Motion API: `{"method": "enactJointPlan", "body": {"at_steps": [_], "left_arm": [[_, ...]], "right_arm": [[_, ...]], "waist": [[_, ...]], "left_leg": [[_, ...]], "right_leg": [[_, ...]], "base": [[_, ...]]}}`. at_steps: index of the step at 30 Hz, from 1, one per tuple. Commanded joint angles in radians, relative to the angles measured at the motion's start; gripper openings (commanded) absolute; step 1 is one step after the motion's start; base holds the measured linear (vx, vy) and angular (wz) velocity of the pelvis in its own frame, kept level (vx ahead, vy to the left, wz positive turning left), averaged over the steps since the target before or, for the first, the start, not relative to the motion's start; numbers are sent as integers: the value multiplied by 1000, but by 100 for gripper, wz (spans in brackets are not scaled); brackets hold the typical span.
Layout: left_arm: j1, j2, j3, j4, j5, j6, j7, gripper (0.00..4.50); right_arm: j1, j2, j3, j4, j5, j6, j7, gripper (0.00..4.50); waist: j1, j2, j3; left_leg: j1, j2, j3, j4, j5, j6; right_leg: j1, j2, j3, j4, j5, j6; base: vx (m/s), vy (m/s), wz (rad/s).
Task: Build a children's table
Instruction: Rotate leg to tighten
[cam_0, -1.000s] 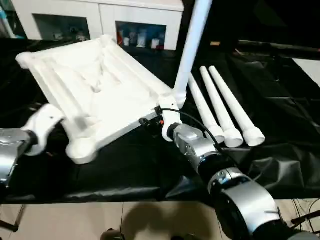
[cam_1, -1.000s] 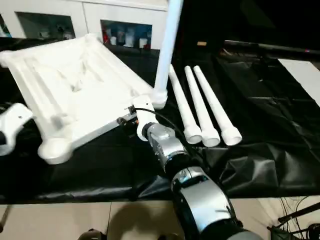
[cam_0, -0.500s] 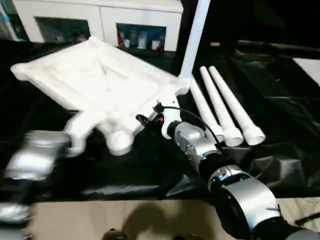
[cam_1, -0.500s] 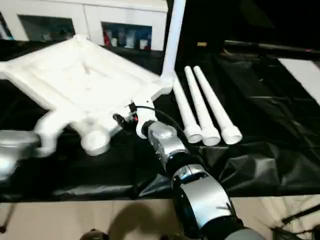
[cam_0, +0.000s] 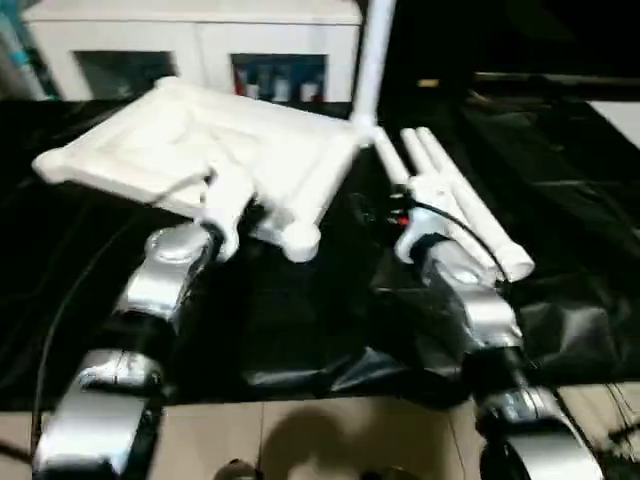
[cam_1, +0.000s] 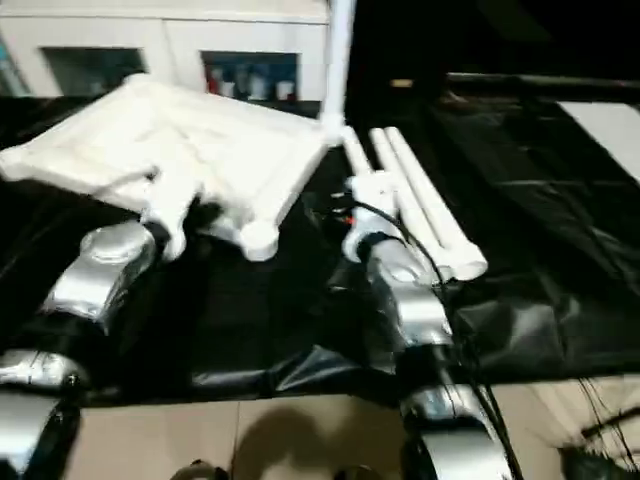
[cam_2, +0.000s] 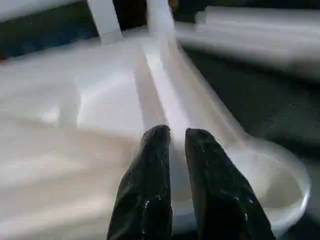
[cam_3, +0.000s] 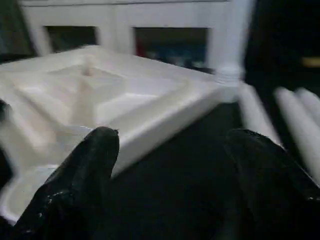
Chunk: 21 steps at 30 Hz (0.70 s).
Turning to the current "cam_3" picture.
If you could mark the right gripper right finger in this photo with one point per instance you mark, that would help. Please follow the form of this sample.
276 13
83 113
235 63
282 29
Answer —
272 195

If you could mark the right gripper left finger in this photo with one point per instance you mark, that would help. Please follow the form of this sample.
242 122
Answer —
75 195

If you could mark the white plastic table top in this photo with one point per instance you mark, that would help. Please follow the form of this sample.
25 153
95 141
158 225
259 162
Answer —
140 105

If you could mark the black mat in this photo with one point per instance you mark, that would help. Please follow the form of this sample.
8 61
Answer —
185 190

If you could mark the white glass-door cabinet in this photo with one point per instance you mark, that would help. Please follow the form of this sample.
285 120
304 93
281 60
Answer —
120 20

